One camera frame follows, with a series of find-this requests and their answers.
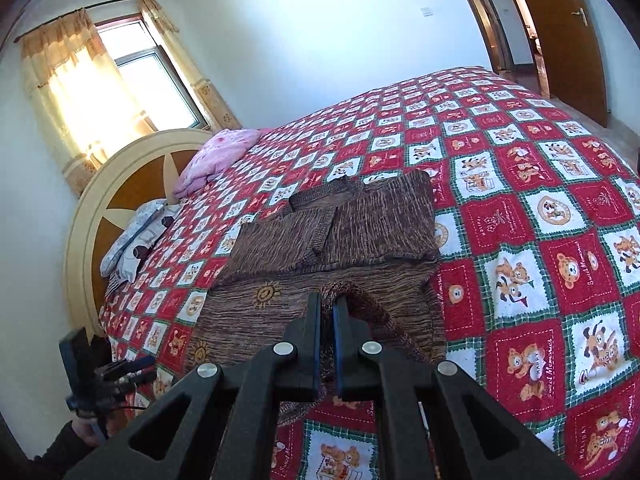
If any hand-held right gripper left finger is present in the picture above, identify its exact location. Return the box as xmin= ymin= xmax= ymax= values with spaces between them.
xmin=62 ymin=291 xmax=323 ymax=480

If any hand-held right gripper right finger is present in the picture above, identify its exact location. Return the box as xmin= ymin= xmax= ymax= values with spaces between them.
xmin=332 ymin=294 xmax=583 ymax=480

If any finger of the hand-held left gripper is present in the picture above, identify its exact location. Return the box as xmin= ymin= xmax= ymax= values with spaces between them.
xmin=97 ymin=356 xmax=157 ymax=378
xmin=112 ymin=370 xmax=158 ymax=392

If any brown knitted sweater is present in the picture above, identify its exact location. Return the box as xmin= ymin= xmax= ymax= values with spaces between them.
xmin=185 ymin=170 xmax=448 ymax=428

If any person's left forearm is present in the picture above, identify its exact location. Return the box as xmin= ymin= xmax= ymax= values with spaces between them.
xmin=29 ymin=422 xmax=101 ymax=480

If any person's left hand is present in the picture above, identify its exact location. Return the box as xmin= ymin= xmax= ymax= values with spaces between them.
xmin=70 ymin=416 xmax=110 ymax=450

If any white pillow with dark spots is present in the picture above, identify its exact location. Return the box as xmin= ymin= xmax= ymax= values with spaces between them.
xmin=112 ymin=212 xmax=176 ymax=283

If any cream and wood headboard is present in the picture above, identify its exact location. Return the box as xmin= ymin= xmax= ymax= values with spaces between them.
xmin=62 ymin=129 xmax=216 ymax=341

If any grey floral pillow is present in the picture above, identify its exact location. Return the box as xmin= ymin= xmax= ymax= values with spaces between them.
xmin=100 ymin=199 xmax=168 ymax=277

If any pink pillow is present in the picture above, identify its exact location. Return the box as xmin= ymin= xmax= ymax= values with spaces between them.
xmin=172 ymin=128 xmax=261 ymax=200

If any red checked printed bedspread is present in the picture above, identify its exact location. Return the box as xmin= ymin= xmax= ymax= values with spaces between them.
xmin=97 ymin=65 xmax=640 ymax=480

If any wide yellow curtain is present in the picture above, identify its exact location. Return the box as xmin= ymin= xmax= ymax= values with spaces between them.
xmin=19 ymin=7 xmax=158 ymax=196

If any narrow yellow curtain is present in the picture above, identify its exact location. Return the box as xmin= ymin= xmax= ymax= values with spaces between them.
xmin=139 ymin=0 xmax=243 ymax=131

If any window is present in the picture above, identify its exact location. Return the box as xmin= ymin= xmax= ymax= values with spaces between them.
xmin=95 ymin=15 xmax=208 ymax=133

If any black curtain rod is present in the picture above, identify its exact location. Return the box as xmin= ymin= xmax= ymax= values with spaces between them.
xmin=15 ymin=0 xmax=157 ymax=43

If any brown wooden door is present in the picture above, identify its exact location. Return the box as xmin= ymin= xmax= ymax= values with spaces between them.
xmin=505 ymin=0 xmax=608 ymax=128

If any door frame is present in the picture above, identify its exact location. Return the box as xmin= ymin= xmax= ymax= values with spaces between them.
xmin=447 ymin=0 xmax=551 ymax=101

